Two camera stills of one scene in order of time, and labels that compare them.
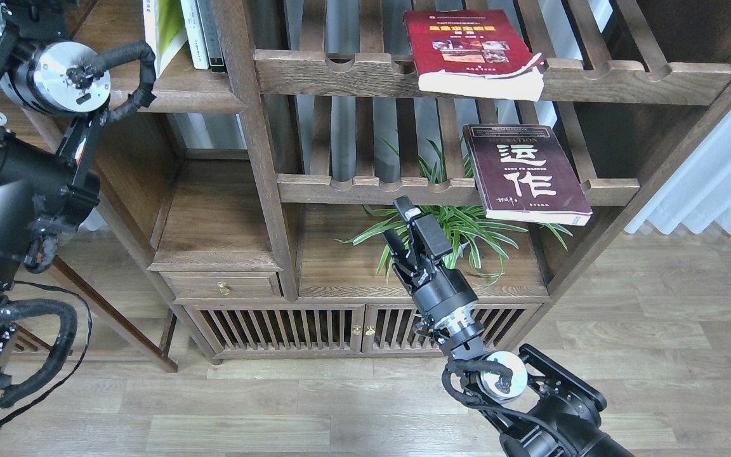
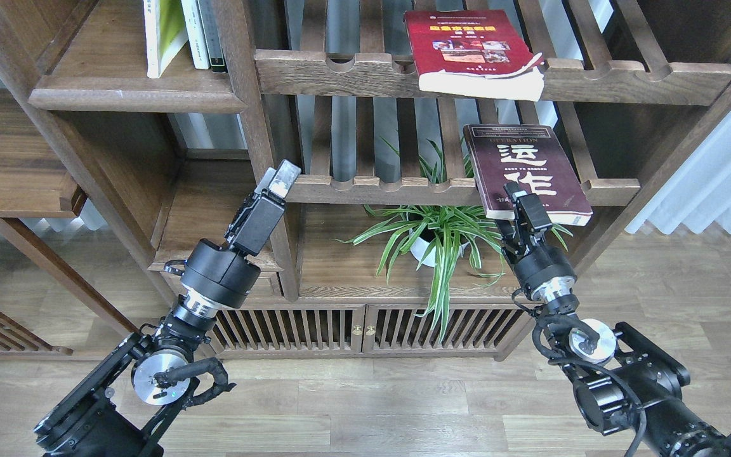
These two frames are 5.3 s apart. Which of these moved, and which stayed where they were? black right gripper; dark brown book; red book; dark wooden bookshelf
Moved: black right gripper
Stayed: red book; dark brown book; dark wooden bookshelf
